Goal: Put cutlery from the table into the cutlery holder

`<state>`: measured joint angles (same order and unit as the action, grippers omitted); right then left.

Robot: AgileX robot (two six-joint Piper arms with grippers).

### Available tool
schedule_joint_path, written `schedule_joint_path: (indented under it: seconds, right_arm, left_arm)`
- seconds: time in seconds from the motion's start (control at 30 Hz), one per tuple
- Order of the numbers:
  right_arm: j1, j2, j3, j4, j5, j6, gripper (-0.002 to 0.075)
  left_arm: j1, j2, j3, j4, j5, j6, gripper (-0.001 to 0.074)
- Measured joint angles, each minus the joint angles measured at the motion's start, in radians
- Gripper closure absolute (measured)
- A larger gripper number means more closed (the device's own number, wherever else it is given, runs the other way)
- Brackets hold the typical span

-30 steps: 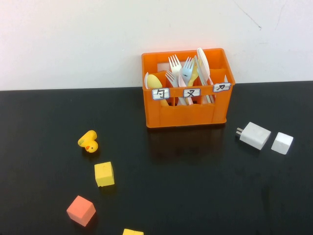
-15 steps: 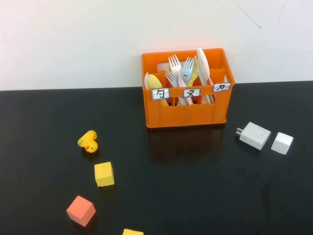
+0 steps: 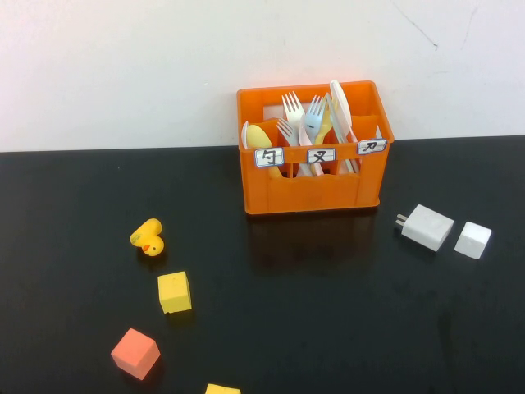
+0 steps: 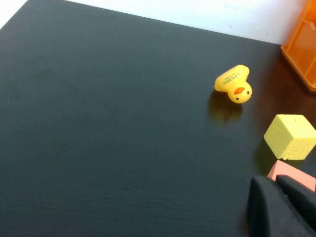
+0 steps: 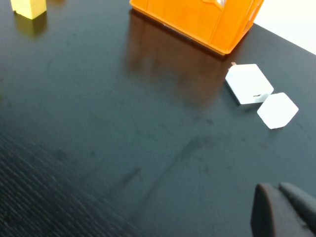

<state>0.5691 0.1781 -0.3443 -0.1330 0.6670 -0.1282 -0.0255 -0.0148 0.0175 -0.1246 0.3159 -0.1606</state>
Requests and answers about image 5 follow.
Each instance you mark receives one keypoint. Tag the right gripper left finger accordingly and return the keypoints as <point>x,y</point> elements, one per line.
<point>270,217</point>

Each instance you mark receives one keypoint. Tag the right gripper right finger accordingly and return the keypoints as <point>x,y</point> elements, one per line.
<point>303,203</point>

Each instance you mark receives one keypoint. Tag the orange plastic cutlery crate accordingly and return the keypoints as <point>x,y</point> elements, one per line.
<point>197,19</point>

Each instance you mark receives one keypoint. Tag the white foam cube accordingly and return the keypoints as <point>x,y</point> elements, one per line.
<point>277,111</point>

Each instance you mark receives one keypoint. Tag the white power adapter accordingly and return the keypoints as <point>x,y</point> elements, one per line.
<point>248,84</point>

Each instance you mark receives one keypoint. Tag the yellow foam cube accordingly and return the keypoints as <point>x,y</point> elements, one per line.
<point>29,7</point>

